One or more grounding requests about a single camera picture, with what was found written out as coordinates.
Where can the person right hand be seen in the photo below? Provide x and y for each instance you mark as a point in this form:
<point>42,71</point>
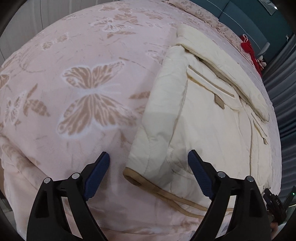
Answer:
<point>274,229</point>

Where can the cream quilted jacket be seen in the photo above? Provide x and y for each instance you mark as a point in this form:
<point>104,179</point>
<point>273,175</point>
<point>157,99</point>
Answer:
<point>201,100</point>

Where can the plush toy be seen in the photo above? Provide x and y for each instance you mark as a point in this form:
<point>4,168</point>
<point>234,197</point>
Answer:
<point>262,63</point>

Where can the white wardrobe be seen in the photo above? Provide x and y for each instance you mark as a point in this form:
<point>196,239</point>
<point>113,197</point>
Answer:
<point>32,17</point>

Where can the pink floral pillow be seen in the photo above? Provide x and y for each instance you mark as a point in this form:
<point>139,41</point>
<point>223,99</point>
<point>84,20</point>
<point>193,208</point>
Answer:
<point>207,17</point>

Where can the pink butterfly bedspread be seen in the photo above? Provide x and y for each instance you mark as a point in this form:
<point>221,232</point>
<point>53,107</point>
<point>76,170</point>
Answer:
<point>80,88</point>

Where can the red garment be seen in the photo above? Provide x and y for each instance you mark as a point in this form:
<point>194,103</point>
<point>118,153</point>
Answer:
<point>247,47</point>

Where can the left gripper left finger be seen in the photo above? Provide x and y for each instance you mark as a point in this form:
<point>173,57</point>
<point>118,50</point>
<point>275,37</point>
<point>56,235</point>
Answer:
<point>60,210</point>

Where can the teal upholstered headboard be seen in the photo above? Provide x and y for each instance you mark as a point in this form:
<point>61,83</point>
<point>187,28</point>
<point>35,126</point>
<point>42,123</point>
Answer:
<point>261,21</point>

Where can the grey blue curtain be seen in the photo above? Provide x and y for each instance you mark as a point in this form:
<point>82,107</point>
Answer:
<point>279,81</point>

